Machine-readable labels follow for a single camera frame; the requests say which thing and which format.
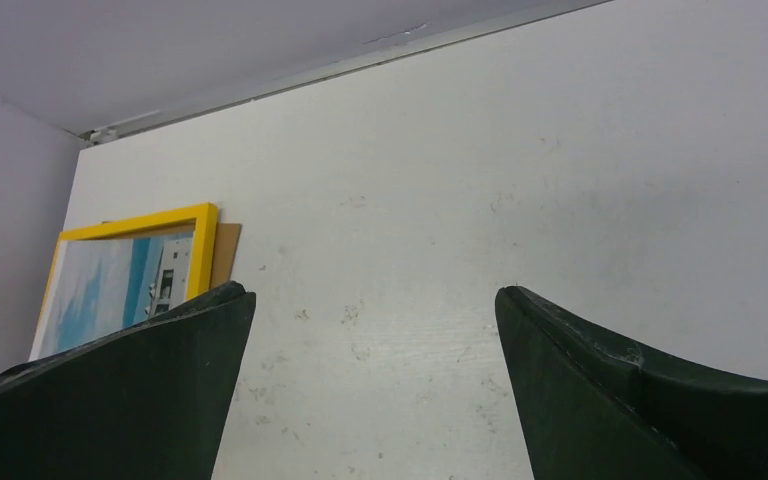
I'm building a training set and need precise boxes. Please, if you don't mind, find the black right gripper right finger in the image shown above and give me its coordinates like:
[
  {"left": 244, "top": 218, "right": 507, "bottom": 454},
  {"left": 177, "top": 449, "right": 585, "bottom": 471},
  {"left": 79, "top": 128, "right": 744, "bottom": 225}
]
[{"left": 495, "top": 286, "right": 768, "bottom": 479}]

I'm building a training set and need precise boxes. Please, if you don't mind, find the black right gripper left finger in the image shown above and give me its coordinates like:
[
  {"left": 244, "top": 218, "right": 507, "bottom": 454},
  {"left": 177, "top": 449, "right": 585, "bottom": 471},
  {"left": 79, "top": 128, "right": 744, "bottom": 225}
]
[{"left": 0, "top": 281, "right": 256, "bottom": 479}]

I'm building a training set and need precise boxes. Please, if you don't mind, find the brown cardboard backing board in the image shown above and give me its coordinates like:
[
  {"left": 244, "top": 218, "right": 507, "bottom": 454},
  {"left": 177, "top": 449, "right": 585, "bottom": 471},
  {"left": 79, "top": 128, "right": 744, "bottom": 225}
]
[{"left": 210, "top": 223, "right": 242, "bottom": 288}]

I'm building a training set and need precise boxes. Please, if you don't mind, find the yellow wooden picture frame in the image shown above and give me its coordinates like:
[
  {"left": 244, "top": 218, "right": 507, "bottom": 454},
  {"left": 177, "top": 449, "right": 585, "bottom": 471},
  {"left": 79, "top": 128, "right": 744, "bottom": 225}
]
[{"left": 28, "top": 202, "right": 220, "bottom": 361}]

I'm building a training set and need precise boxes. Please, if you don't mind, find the sky and building photo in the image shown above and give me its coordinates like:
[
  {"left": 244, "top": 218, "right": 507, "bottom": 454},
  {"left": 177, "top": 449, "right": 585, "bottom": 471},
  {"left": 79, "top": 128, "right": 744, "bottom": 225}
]
[{"left": 30, "top": 232, "right": 193, "bottom": 360}]

